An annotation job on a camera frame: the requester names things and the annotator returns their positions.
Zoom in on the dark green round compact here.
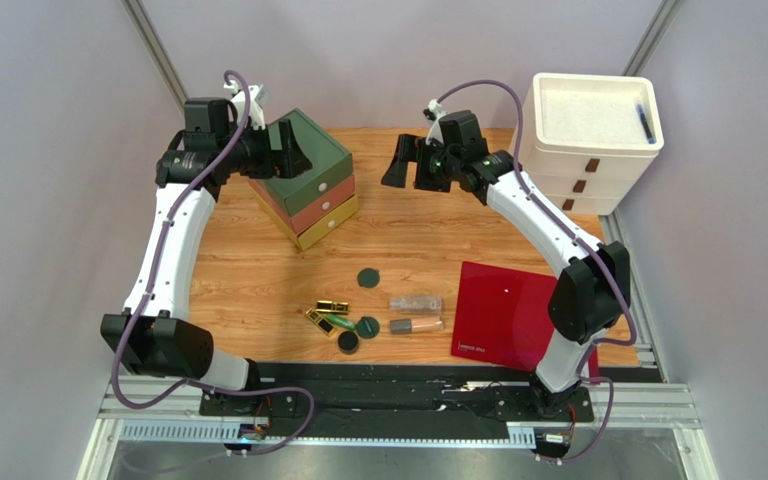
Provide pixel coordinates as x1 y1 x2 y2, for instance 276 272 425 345
356 268 381 289

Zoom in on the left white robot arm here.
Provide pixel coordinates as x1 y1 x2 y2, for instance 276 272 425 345
101 97 312 391

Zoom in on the clear cosmetic bottle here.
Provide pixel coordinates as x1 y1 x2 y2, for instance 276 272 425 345
389 295 443 314

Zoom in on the blue pen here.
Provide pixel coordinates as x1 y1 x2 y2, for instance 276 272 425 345
635 103 656 145

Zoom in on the gold rectangular case upper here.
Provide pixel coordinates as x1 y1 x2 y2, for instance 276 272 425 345
314 300 350 314

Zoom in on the aluminium frame rail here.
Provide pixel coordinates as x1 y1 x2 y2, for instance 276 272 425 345
77 382 719 479

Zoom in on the grey capped foundation tube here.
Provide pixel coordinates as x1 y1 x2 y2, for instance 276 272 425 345
389 316 445 335

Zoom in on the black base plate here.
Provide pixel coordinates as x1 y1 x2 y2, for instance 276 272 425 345
199 363 595 440

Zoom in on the black round compact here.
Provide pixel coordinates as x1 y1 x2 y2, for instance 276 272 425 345
337 331 360 355

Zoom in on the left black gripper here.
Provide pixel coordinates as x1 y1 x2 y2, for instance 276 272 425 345
218 119 312 180

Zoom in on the purple cable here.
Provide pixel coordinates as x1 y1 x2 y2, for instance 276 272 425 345
109 69 316 458
434 79 640 465

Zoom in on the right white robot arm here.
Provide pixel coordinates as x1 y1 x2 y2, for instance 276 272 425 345
381 110 631 411

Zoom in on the green top drawer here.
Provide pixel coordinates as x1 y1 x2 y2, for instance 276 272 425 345
249 108 354 216

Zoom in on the white three-drawer organizer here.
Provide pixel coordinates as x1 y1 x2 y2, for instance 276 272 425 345
510 73 664 216

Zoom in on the yellow bottom drawer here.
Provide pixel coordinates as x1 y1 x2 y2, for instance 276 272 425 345
254 193 359 251

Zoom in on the green lipstick tube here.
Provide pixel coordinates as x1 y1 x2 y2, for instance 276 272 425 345
326 313 357 331

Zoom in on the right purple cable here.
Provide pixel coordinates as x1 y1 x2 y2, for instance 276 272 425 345
434 79 640 465

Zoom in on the gold rectangular case lower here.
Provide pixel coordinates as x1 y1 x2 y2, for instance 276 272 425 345
304 308 336 337

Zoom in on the pink drawer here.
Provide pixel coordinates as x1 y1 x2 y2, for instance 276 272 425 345
249 175 355 234

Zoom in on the red mirror board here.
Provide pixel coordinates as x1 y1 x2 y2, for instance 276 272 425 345
451 262 591 392

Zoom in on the gold rectangular case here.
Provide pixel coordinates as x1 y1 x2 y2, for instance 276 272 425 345
304 308 336 337
314 300 350 314

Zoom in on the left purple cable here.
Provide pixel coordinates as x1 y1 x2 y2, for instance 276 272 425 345
109 69 316 458

